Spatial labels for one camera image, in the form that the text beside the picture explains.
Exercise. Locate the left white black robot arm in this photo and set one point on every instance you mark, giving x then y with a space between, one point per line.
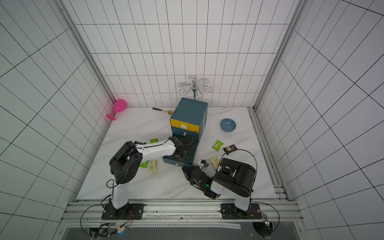
125 164

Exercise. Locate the pink hourglass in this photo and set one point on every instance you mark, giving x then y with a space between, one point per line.
119 106

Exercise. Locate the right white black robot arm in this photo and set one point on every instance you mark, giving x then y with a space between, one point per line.
231 175

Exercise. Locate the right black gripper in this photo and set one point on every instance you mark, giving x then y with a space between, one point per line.
190 174

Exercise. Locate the silver wire cup rack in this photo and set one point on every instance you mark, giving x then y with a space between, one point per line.
195 86

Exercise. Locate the blue bowl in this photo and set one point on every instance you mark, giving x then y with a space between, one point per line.
228 125

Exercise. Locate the black handled gold spoon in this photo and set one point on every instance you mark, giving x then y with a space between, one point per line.
166 111

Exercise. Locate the teal drawer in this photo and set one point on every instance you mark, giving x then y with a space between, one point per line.
182 133
188 144

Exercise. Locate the teal drawer cabinet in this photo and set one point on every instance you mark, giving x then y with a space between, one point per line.
189 110

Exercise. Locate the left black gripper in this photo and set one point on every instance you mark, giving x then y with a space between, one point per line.
185 159

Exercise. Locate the teal bottom drawer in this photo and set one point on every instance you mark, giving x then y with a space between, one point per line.
188 144

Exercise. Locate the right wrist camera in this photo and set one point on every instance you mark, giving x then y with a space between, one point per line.
202 164

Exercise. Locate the yellow drawer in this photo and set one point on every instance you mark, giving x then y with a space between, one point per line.
181 126

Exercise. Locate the black brown cookie packet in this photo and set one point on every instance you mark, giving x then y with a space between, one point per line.
230 149

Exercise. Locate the cream cookie packet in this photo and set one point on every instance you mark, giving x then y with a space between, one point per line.
153 166
215 161

